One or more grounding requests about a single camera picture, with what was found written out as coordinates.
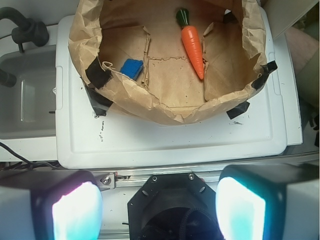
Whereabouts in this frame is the black cable on counter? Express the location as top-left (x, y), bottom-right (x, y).
top-left (0, 141), bottom-right (62, 171)

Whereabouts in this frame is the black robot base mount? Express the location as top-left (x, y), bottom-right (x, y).
top-left (127, 172), bottom-right (224, 240)

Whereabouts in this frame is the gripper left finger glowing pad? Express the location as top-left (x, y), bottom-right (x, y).
top-left (0, 170), bottom-right (103, 240)

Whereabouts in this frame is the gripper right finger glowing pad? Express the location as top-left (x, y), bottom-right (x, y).
top-left (215, 163), bottom-right (320, 240)

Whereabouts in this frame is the black tape piece base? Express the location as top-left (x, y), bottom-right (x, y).
top-left (85, 86), bottom-right (113, 116)
top-left (226, 101), bottom-right (250, 120)

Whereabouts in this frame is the black tape piece left rim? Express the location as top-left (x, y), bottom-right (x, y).
top-left (85, 57), bottom-right (113, 89)

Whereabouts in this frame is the black tape piece left base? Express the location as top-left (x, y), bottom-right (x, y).
top-left (85, 86), bottom-right (113, 116)

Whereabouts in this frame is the aluminium frame rail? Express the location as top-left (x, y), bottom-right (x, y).
top-left (89, 152), bottom-right (320, 190)

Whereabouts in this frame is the crumpled brown paper bag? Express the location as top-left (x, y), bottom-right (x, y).
top-left (68, 0), bottom-right (267, 125)

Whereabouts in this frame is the black tape piece rim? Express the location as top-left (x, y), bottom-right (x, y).
top-left (85, 57), bottom-right (113, 89)
top-left (251, 60), bottom-right (278, 91)

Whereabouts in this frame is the black faucet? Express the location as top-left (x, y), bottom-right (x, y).
top-left (0, 6), bottom-right (50, 88)

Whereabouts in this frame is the black tape piece right base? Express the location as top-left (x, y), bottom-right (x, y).
top-left (226, 101), bottom-right (250, 120)

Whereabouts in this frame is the blue sponge block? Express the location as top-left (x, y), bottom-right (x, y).
top-left (120, 58), bottom-right (144, 81)

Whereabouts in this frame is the black tape piece right rim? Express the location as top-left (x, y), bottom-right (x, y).
top-left (251, 60), bottom-right (278, 91)

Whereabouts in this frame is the orange toy carrot green top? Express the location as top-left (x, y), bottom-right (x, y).
top-left (175, 8), bottom-right (205, 80)

